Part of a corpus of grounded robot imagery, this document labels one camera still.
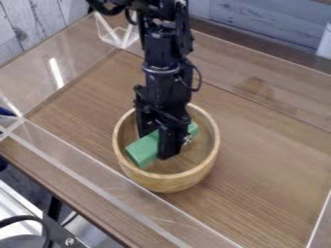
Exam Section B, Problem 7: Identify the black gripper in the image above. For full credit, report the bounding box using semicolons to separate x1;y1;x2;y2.
134;64;193;160

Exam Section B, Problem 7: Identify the clear acrylic tray wall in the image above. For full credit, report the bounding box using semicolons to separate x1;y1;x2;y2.
0;17;331;248

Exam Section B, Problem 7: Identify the brown wooden bowl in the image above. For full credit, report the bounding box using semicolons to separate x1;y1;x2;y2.
112;104;221;193

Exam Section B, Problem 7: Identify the black metal bracket with screw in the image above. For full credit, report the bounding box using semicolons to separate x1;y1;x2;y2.
42;215;89;248

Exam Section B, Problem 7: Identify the black cable bottom left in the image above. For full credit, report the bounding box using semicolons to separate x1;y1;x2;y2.
0;215;54;248

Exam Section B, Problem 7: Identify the green rectangular block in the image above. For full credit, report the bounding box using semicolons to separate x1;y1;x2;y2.
124;120;200;170

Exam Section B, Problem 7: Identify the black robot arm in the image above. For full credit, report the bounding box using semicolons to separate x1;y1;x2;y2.
85;0;198;160

